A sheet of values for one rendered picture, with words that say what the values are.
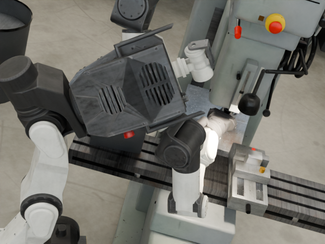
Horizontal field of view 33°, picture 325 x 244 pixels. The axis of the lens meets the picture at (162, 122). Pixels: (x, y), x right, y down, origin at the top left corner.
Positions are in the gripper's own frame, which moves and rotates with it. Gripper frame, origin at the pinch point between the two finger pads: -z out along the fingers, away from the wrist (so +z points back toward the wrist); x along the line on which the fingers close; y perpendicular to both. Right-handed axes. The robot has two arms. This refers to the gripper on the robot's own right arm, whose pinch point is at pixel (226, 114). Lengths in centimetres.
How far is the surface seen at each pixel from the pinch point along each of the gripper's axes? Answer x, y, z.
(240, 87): -4.0, -21.1, 12.4
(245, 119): -1.2, 20.6, -36.1
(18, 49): 164, 78, -70
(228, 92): 0.1, -15.8, 10.0
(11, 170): 117, 123, -19
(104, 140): 40, 26, 21
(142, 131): 26.9, 17.4, 14.4
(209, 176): -3.9, 29.4, 3.2
